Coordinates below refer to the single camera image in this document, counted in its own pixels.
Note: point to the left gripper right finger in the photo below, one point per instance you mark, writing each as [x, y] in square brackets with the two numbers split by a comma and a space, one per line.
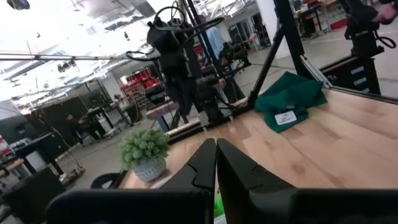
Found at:
[248, 199]

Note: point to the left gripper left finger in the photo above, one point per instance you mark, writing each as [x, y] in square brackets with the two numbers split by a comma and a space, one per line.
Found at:
[186, 202]

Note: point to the green toy pear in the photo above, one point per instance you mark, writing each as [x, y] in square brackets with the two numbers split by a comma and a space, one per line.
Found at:
[218, 205]

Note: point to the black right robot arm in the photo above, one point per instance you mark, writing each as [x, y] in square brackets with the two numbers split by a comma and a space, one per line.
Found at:
[177, 62]

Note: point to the black background robot arm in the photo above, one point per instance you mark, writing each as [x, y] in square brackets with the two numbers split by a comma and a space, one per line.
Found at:
[362, 28]

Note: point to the green grape bunch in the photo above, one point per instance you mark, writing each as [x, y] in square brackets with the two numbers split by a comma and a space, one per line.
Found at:
[144, 149]

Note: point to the dark green cloth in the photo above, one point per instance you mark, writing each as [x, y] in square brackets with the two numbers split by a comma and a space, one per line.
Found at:
[289, 96]

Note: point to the black rolling cart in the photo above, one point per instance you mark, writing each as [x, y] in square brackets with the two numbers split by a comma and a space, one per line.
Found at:
[99, 119]

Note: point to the red storage bin shelf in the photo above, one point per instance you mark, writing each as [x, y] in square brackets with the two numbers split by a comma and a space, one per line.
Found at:
[140, 84]

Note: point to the person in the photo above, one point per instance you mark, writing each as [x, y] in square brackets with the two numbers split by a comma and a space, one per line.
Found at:
[73, 126]
[214, 37]

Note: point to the black desk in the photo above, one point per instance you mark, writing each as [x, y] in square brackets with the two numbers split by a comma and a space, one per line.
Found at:
[37, 146]

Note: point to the black drawer cabinet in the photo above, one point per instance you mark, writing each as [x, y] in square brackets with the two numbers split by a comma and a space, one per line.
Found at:
[357, 76]

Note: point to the wooden workbench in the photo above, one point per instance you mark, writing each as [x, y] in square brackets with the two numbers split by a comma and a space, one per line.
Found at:
[11, 166]

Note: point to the person's hand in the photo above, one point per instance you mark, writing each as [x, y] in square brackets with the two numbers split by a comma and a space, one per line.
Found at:
[387, 12]

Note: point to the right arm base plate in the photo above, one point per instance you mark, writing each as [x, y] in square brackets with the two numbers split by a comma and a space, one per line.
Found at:
[202, 119]

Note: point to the black camera rig post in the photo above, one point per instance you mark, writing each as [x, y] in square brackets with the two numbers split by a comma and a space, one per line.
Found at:
[289, 37]

